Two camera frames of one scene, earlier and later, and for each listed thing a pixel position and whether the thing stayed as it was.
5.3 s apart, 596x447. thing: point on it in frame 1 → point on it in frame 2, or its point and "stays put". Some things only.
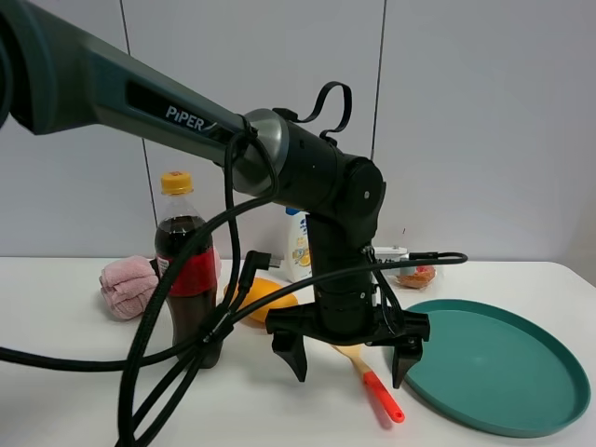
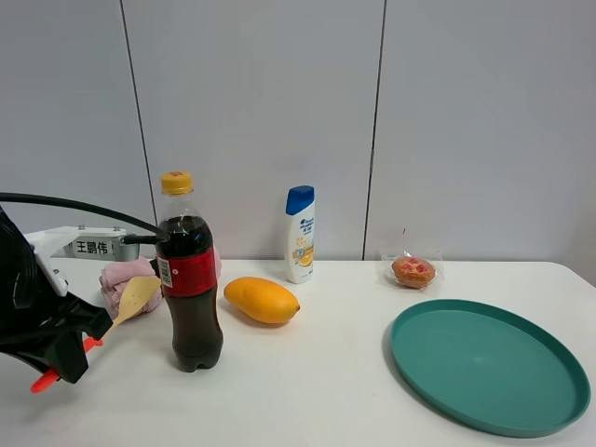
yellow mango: (261, 289) stays put
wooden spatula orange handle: (372, 382) → (133, 298)
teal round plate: (496, 369) stays put
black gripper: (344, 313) → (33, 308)
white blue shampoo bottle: (298, 244) stays put
